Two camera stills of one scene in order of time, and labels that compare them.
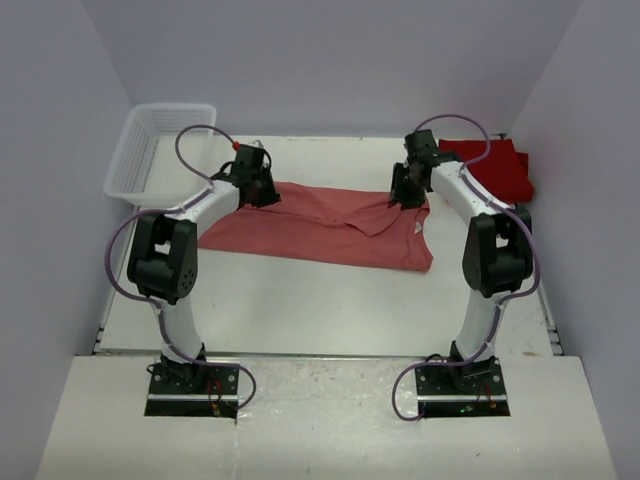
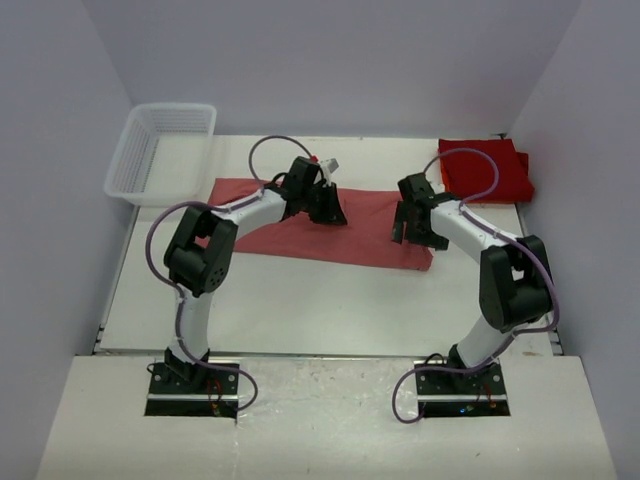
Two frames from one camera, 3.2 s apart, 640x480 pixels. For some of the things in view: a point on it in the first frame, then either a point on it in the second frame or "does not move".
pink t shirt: (345, 223) does not move
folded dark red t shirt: (504, 172) does not move
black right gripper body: (405, 190) to (415, 234)
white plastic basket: (147, 170) does not move
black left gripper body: (265, 192) to (318, 202)
